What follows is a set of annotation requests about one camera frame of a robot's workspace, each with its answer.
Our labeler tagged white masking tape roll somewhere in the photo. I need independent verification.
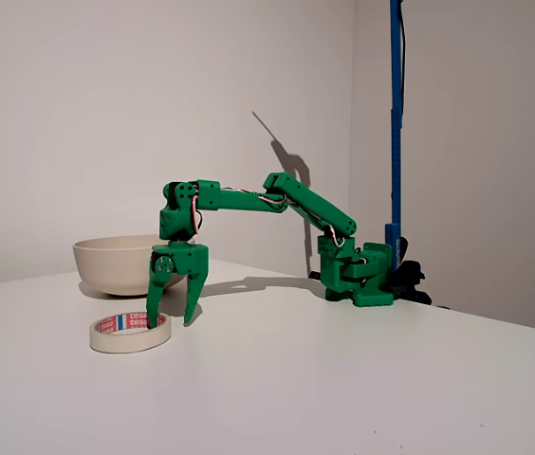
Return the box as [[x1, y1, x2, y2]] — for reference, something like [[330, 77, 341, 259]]
[[88, 311, 172, 355]]

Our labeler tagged white bowl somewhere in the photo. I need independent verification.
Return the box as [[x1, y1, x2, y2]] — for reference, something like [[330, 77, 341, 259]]
[[72, 234, 193, 299]]

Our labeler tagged black clamp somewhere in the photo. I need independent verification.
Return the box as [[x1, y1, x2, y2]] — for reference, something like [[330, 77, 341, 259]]
[[390, 235, 434, 305]]

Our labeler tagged blue pole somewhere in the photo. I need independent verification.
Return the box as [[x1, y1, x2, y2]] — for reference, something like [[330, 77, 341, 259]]
[[384, 0, 406, 274]]

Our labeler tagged black cable on pole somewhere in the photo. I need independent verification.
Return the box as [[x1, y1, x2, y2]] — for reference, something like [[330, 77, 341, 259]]
[[398, 0, 409, 118]]

